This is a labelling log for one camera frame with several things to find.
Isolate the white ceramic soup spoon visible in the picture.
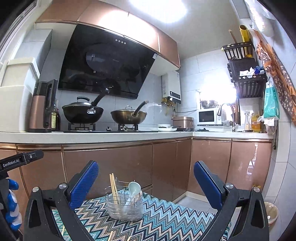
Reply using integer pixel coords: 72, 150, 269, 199
124, 181, 141, 213

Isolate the curved kitchen faucet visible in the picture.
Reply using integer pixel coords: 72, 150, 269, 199
217, 103, 236, 132

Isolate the blue white gloved hand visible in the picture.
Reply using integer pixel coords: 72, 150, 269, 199
6, 179, 22, 232

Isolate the bamboo chopstick in holder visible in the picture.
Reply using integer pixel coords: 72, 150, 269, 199
109, 173, 118, 204

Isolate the zigzag patterned table mat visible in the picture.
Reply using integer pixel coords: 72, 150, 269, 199
51, 191, 231, 241

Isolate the gas stove top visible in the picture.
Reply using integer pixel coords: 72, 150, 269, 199
63, 123, 158, 133

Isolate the dark sauce bottle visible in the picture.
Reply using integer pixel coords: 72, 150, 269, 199
56, 111, 61, 131

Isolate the copper rice cooker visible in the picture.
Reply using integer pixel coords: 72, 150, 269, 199
172, 116, 194, 129

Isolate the black wok with lid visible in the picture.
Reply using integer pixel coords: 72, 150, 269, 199
62, 88, 109, 124

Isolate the white spray bottle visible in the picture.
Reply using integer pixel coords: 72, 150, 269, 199
244, 111, 251, 131

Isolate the white microwave oven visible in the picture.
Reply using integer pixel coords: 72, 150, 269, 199
197, 108, 222, 126

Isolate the yellow oil bottle on counter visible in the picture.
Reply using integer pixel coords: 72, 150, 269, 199
251, 113, 261, 133

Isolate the white plate on counter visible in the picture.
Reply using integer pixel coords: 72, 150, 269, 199
150, 124, 179, 132

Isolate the copper electric kettle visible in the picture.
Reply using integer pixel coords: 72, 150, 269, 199
28, 79, 58, 133

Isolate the steel bowl on microwave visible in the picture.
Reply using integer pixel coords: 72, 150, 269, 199
200, 100, 218, 109

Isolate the white appliance at left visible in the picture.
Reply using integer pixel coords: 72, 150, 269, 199
0, 57, 40, 133

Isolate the teal hanging bag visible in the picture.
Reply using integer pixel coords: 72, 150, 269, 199
263, 82, 280, 120

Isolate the white gas water heater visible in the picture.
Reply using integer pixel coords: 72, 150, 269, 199
162, 71, 181, 104

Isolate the black range hood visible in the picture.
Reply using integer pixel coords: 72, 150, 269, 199
58, 25, 158, 99

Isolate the yellow roll on rack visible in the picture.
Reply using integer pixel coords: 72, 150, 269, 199
239, 25, 253, 58

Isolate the metal wire utensil holder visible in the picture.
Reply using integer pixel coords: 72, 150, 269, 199
105, 178, 144, 221

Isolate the bronze wok with handle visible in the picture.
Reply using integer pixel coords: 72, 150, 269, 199
111, 100, 149, 125

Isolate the black wall dish rack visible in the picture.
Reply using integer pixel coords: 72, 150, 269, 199
222, 41, 267, 98

